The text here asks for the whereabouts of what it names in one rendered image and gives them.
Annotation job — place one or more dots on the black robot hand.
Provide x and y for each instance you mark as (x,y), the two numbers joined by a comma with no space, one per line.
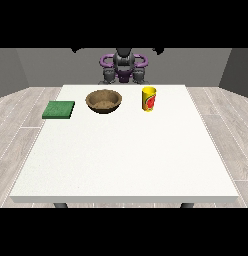
(75,49)
(159,50)

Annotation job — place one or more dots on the yellow cup with melon print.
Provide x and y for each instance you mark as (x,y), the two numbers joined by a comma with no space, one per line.
(149,99)

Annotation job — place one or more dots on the brown wooden bowl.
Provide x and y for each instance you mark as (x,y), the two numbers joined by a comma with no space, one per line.
(103,101)

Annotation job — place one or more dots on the green square pad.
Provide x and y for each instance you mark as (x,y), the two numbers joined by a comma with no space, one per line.
(58,109)

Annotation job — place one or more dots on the grey robot trunk purple rings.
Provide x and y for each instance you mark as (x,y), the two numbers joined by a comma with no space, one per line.
(123,66)

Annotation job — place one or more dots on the dark table leg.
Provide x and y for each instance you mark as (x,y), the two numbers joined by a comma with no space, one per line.
(187,205)
(60,205)

